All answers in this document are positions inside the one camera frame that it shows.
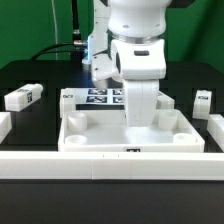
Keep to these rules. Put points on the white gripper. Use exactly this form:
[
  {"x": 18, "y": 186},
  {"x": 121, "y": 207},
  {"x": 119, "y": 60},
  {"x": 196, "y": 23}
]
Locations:
[{"x": 140, "y": 67}]

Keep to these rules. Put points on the white desk top tray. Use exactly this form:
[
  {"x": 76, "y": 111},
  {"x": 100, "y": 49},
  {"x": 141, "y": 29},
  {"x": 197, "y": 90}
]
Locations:
[{"x": 107, "y": 131}]

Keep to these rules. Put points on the printed fiducial marker sheet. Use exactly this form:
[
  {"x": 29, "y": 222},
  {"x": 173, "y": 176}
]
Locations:
[{"x": 100, "y": 97}]

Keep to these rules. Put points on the white right obstacle block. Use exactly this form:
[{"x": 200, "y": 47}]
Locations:
[{"x": 215, "y": 128}]

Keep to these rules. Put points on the white obstacle block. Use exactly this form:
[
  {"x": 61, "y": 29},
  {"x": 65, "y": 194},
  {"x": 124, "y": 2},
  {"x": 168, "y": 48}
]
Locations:
[
  {"x": 215, "y": 128},
  {"x": 5, "y": 125}
]

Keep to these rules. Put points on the white front obstacle bar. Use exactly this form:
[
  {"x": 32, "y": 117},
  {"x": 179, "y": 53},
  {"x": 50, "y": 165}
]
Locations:
[{"x": 118, "y": 166}]

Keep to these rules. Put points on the white left obstacle block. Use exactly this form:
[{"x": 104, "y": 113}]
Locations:
[{"x": 5, "y": 125}]

